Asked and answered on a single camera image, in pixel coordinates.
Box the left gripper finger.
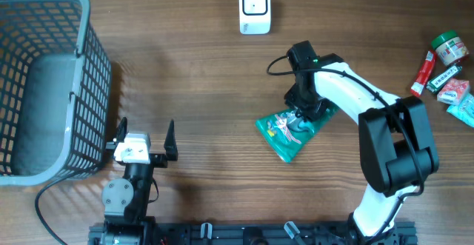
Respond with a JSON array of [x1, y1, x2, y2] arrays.
[[164, 120, 178, 161], [113, 117, 127, 144]]

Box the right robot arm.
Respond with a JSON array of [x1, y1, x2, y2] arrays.
[[284, 41, 439, 244]]

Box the red white small packet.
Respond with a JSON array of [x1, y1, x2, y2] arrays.
[[437, 78, 470, 105]]

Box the red toothpaste tube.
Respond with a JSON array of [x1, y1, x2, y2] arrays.
[[410, 50, 436, 97]]

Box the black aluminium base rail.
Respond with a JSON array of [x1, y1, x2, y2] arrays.
[[87, 221, 418, 245]]

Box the light green wipes packet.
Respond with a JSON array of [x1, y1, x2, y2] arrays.
[[447, 93, 474, 127]]

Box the grey plastic shopping basket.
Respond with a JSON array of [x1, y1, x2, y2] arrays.
[[1, 0, 112, 187]]

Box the green lid plastic jar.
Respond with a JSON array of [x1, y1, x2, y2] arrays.
[[431, 30, 470, 67]]

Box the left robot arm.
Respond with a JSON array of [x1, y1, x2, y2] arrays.
[[88, 117, 178, 245]]

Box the green 3M gloves package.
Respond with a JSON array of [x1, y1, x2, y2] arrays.
[[256, 103, 338, 163]]

